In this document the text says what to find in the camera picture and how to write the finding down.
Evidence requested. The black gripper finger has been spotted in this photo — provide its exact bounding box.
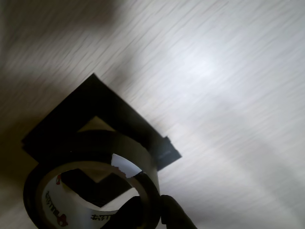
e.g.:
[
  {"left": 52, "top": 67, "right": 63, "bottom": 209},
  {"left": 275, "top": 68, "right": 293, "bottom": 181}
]
[
  {"left": 160, "top": 194, "right": 198, "bottom": 229},
  {"left": 116, "top": 195, "right": 146, "bottom": 229}
]

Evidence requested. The black tape roll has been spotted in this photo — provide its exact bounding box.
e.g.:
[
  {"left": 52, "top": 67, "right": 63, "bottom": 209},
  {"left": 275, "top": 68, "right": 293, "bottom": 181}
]
[{"left": 23, "top": 130, "right": 161, "bottom": 229}]

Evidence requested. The black square tape frame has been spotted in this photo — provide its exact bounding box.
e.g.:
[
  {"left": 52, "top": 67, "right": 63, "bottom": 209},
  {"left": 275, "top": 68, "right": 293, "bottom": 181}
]
[{"left": 21, "top": 73, "right": 183, "bottom": 208}]

